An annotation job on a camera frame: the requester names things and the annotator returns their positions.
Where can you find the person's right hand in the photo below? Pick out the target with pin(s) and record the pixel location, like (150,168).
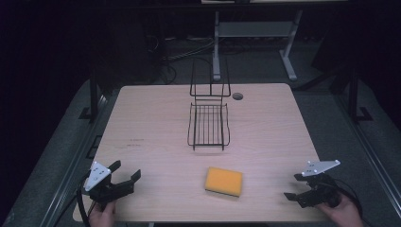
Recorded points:
(343,213)

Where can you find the person's left hand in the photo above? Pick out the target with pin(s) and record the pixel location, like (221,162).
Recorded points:
(103,215)

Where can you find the grey metal desk frame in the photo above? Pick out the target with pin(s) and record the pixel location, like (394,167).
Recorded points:
(252,41)

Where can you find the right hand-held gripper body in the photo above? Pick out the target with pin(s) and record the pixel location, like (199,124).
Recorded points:
(318,186)

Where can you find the yellow sponge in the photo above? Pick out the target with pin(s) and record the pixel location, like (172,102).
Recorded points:
(224,181)

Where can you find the black metal stand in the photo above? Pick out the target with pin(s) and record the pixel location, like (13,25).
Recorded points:
(94,94)
(355,97)

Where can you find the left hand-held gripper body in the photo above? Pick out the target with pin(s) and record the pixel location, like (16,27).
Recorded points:
(100,184)

